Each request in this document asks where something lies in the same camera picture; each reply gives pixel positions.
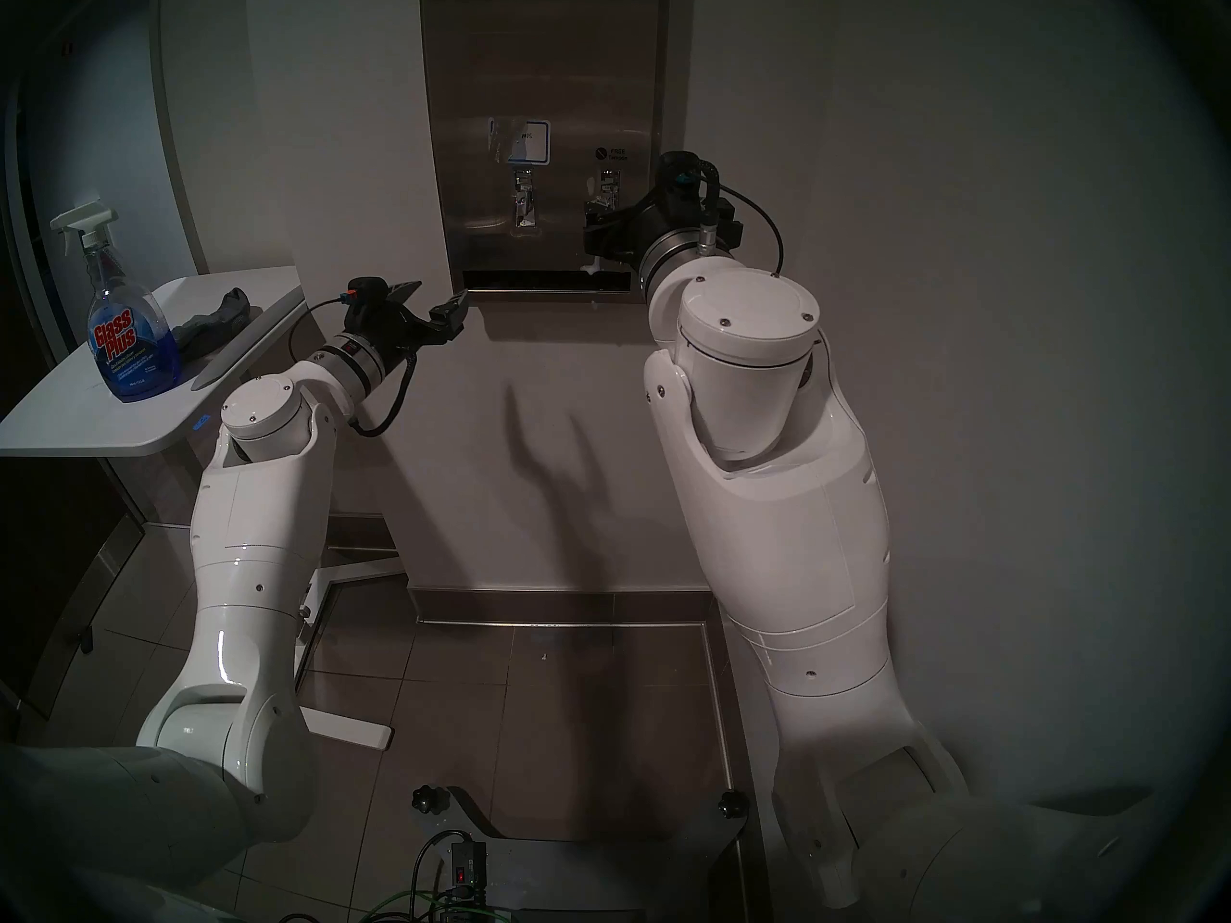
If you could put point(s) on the blue glass cleaner spray bottle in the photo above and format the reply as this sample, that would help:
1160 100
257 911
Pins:
127 346

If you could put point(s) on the black star knob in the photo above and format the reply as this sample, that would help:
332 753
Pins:
430 799
733 805

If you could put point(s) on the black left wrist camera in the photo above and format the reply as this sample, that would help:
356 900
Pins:
365 290

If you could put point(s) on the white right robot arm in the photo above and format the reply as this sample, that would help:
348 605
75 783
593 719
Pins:
798 546

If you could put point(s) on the black power box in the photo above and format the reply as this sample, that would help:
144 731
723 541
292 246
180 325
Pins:
467 871

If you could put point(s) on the white blue-bordered label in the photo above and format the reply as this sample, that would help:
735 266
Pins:
527 142

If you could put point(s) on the stainless steel wall dispenser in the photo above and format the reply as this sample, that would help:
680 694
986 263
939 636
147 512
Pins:
539 65

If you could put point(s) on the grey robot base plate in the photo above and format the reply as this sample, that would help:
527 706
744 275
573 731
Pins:
577 873

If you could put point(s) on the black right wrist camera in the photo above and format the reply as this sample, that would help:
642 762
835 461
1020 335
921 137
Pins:
685 176

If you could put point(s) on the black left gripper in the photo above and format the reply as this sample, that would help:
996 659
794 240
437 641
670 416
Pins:
406 327

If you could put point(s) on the white side table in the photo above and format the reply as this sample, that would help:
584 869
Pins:
58 421

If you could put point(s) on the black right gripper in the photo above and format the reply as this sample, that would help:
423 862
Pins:
644 224

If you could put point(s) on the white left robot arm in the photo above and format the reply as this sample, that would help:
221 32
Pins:
250 546

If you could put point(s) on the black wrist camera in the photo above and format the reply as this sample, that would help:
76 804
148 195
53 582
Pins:
685 176
365 290

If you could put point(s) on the chrome dispenser lever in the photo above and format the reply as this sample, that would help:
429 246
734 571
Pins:
524 200
604 186

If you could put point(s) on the grey microfiber cloth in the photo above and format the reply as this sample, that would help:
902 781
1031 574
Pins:
212 325

